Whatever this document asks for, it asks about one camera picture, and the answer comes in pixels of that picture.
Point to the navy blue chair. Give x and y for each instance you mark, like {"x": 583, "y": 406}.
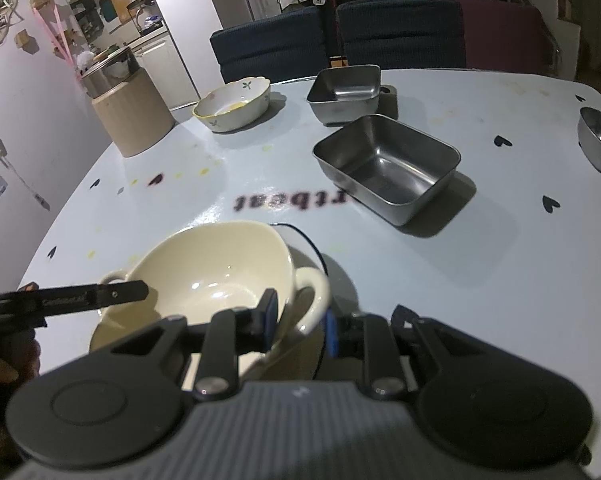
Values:
{"x": 400, "y": 32}
{"x": 270, "y": 45}

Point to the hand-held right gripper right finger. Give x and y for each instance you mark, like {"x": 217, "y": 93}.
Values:
{"x": 332, "y": 334}

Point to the beige jug with steel lid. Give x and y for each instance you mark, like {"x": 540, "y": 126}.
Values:
{"x": 130, "y": 115}

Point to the small square steel container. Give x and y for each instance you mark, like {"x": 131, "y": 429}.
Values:
{"x": 345, "y": 90}

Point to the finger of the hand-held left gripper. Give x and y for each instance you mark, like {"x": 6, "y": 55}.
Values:
{"x": 80, "y": 298}

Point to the white kitchen cabinets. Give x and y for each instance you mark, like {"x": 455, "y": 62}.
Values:
{"x": 165, "y": 70}

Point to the large rectangular steel container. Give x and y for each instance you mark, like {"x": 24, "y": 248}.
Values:
{"x": 385, "y": 170}

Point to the white square leaf-print plate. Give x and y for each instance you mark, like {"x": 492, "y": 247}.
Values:
{"x": 303, "y": 256}

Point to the person's left hand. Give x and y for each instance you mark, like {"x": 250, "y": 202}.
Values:
{"x": 0, "y": 372}

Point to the pink ribbon wall ornament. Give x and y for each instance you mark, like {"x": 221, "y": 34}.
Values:
{"x": 53, "y": 30}

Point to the white floral scalloped bowl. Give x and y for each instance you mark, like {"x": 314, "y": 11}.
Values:
{"x": 233, "y": 105}

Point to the small steel cup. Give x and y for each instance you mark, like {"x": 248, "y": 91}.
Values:
{"x": 600, "y": 140}

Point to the maroon chair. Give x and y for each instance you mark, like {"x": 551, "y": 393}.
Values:
{"x": 505, "y": 35}

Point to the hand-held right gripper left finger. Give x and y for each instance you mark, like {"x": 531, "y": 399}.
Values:
{"x": 269, "y": 321}

